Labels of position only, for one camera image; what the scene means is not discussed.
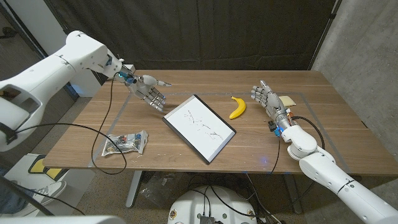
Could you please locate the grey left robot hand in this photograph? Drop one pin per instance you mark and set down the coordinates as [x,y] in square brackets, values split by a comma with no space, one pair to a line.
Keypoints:
[146,88]

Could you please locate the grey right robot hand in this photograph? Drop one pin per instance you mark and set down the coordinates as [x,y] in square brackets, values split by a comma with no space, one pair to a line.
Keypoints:
[273,104]

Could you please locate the pale yellow sponge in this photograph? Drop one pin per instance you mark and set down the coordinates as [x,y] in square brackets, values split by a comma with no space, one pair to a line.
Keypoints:
[287,100]

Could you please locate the small black-framed whiteboard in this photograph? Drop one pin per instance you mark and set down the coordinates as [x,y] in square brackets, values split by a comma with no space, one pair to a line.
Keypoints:
[199,127]

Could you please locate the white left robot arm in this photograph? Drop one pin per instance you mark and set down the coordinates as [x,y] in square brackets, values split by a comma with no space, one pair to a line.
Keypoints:
[46,81]

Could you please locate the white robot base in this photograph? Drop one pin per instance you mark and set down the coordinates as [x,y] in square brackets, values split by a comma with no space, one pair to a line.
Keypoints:
[192,205]

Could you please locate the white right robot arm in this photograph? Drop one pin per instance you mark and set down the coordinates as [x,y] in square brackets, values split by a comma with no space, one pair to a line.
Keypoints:
[329,174]

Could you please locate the yellow toy banana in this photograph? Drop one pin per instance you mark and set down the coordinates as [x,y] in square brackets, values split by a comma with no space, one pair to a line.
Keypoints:
[238,109]

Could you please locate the clear plastic package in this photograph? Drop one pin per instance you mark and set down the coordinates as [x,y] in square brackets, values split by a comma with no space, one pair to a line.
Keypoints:
[124,143]

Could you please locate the white power strip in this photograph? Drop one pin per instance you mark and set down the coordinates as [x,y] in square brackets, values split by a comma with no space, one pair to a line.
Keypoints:
[130,68]

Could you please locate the black backdrop curtain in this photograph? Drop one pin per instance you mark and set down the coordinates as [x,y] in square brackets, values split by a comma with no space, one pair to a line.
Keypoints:
[199,34]

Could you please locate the grey table leg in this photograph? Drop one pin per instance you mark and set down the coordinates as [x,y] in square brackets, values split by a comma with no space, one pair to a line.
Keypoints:
[293,194]
[133,189]

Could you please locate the clear plastic bag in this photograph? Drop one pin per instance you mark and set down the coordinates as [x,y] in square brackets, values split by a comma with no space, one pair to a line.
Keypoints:
[158,189]

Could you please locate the grey sneaker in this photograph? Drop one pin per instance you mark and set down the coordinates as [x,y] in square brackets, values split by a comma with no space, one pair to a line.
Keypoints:
[51,191]

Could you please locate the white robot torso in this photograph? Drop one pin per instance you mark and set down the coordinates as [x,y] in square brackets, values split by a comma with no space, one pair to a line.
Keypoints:
[62,220]

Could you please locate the blue jeans leg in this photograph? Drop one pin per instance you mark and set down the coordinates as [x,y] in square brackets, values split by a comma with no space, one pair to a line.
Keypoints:
[12,200]

